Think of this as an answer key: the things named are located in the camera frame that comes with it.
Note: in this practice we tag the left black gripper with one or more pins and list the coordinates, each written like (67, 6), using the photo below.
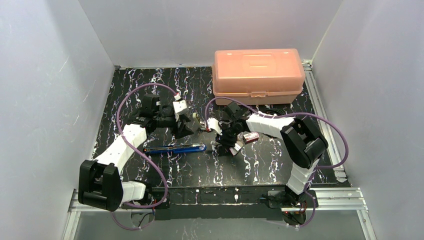
(180, 125)

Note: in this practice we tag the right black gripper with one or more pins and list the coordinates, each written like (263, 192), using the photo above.
(224, 137)

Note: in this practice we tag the red staples box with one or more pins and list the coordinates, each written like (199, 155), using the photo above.
(250, 137)

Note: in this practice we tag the blue stapler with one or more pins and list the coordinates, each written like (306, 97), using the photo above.
(175, 149)

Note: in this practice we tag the cardboard staples tray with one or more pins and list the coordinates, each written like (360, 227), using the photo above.
(234, 150)

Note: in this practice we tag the beige stapler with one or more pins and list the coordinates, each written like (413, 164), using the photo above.
(198, 123)

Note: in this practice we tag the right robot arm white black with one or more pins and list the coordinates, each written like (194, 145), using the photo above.
(303, 141)

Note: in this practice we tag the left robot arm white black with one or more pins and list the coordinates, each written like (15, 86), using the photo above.
(100, 184)

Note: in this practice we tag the orange plastic toolbox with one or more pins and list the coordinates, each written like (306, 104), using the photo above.
(257, 76)

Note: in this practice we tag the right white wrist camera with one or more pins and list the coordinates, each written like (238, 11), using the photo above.
(214, 126)

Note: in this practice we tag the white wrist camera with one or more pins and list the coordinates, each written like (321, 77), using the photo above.
(214, 126)
(180, 108)

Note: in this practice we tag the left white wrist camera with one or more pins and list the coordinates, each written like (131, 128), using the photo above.
(180, 108)

